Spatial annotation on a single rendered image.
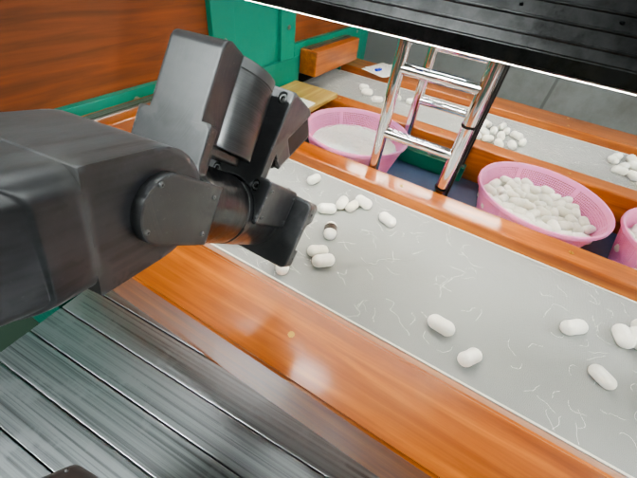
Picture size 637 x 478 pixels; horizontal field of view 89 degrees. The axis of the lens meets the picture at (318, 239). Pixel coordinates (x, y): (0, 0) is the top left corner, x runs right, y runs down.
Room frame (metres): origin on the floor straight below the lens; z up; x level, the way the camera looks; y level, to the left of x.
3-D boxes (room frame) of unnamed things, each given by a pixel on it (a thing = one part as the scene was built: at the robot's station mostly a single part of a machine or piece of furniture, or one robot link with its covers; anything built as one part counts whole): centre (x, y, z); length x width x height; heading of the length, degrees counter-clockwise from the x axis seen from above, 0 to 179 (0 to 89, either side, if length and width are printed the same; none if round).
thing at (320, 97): (0.88, 0.14, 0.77); 0.33 x 0.15 x 0.01; 155
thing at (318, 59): (1.21, 0.05, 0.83); 0.30 x 0.06 x 0.07; 155
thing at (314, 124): (0.79, -0.06, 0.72); 0.27 x 0.27 x 0.10
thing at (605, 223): (0.60, -0.46, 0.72); 0.27 x 0.27 x 0.10
